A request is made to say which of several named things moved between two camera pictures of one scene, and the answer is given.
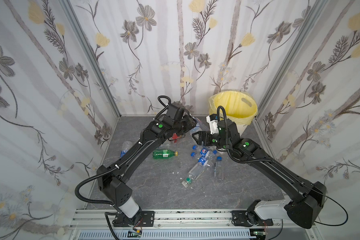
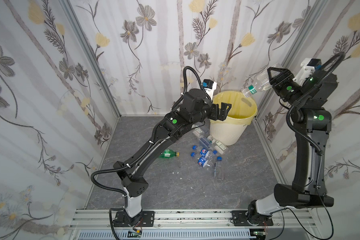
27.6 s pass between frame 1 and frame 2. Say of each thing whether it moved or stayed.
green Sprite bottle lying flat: stayed
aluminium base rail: stayed
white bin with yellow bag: stayed
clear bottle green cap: moved
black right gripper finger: moved
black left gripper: moved
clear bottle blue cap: stayed
